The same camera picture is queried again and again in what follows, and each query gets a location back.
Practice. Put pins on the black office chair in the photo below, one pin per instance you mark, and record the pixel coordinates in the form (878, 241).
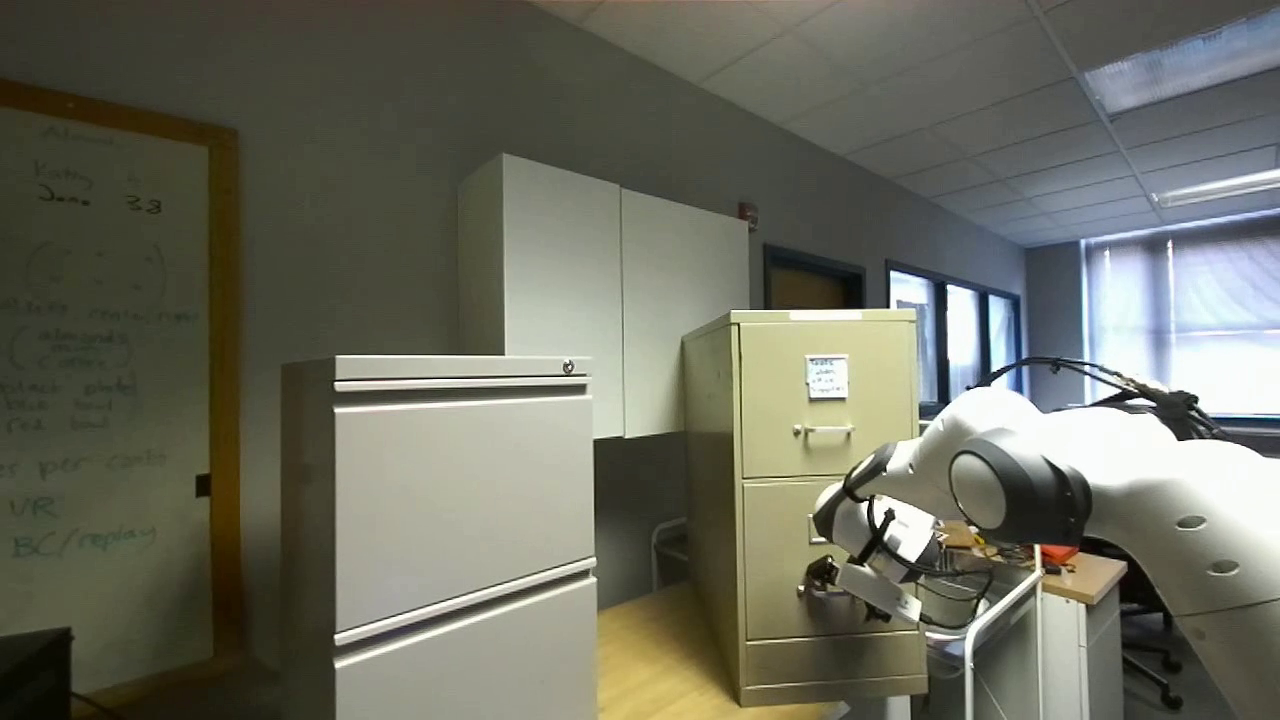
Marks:
(1149, 654)

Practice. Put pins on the white desk pedestal cabinet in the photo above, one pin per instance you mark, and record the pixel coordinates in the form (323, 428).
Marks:
(1048, 650)

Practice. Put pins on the white drawer label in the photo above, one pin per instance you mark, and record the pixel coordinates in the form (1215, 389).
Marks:
(825, 376)

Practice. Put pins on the wood framed whiteboard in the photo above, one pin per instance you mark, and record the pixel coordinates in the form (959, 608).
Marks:
(117, 385)

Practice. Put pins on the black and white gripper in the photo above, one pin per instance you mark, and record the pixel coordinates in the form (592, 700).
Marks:
(868, 569)

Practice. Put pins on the white wall cupboard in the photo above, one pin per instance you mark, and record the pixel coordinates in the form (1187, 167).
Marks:
(572, 266)

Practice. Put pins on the beige metal file cabinet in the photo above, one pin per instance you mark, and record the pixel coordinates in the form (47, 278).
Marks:
(859, 667)

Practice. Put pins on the beige top cabinet drawer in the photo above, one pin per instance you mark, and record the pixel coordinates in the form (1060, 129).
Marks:
(787, 428)

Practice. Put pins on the beige cabinet drawer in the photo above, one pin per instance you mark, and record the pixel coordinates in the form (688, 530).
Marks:
(787, 428)
(775, 554)

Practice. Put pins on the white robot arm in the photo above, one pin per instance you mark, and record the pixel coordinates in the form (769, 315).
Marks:
(1193, 514)

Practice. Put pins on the beige bottom cabinet drawer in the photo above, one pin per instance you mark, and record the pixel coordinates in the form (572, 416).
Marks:
(775, 554)

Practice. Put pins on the grey lateral file cabinet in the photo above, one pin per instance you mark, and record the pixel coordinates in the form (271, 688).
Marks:
(437, 538)

